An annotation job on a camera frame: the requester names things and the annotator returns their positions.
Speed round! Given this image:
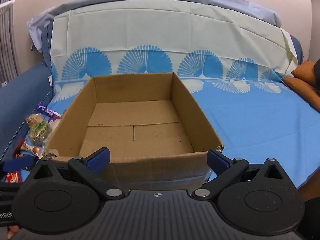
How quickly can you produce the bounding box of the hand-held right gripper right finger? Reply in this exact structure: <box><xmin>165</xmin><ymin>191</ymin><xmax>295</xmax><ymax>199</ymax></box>
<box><xmin>192</xmin><ymin>149</ymin><xmax>288</xmax><ymax>201</ymax></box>

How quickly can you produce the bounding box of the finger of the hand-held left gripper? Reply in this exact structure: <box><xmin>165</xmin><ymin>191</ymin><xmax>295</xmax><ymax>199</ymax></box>
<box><xmin>0</xmin><ymin>155</ymin><xmax>38</xmax><ymax>175</ymax></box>

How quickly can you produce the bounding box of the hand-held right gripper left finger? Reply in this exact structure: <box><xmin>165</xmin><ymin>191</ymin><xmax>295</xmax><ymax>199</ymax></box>
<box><xmin>29</xmin><ymin>147</ymin><xmax>126</xmax><ymax>201</ymax></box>

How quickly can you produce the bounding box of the clear green-label snack bag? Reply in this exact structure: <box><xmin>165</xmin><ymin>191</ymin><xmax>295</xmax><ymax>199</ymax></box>
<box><xmin>26</xmin><ymin>114</ymin><xmax>53</xmax><ymax>147</ymax></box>

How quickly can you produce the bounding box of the brown cardboard box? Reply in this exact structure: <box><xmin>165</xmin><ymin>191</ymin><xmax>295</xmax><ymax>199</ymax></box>
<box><xmin>44</xmin><ymin>72</ymin><xmax>225</xmax><ymax>189</ymax></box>

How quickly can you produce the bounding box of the purple snack packet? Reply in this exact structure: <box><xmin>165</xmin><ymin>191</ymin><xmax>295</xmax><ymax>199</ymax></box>
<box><xmin>37</xmin><ymin>104</ymin><xmax>62</xmax><ymax>117</ymax></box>

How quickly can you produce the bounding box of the person's left hand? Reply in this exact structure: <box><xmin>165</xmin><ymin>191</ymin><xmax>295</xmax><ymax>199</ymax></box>
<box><xmin>7</xmin><ymin>226</ymin><xmax>23</xmax><ymax>240</ymax></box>

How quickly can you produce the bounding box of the red printed snack packet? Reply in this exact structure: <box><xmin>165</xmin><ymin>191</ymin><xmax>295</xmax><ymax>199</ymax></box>
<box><xmin>5</xmin><ymin>171</ymin><xmax>22</xmax><ymax>183</ymax></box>

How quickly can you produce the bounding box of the white orange snack packet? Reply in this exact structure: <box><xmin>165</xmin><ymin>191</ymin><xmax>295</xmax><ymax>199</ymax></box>
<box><xmin>15</xmin><ymin>140</ymin><xmax>43</xmax><ymax>158</ymax></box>

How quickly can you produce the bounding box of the blue fan-print bed sheet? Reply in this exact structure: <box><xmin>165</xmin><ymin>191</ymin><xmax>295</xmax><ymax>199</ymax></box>
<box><xmin>0</xmin><ymin>0</ymin><xmax>320</xmax><ymax>189</ymax></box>

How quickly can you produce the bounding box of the white purple flat packet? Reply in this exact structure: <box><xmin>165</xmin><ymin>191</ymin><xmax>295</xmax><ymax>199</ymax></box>
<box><xmin>49</xmin><ymin>116</ymin><xmax>62</xmax><ymax>130</ymax></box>

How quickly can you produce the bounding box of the orange cushion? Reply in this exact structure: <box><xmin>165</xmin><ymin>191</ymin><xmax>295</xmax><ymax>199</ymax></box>
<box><xmin>282</xmin><ymin>60</ymin><xmax>320</xmax><ymax>113</ymax></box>

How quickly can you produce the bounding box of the grey curtain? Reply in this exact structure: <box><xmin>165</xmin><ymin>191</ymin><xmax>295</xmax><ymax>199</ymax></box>
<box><xmin>0</xmin><ymin>0</ymin><xmax>20</xmax><ymax>80</ymax></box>

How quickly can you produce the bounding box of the dark cloth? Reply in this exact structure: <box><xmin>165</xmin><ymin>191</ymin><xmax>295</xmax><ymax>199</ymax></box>
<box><xmin>314</xmin><ymin>57</ymin><xmax>320</xmax><ymax>93</ymax></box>

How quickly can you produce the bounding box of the white wire rack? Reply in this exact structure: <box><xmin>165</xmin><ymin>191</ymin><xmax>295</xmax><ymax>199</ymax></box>
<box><xmin>0</xmin><ymin>0</ymin><xmax>16</xmax><ymax>18</ymax></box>

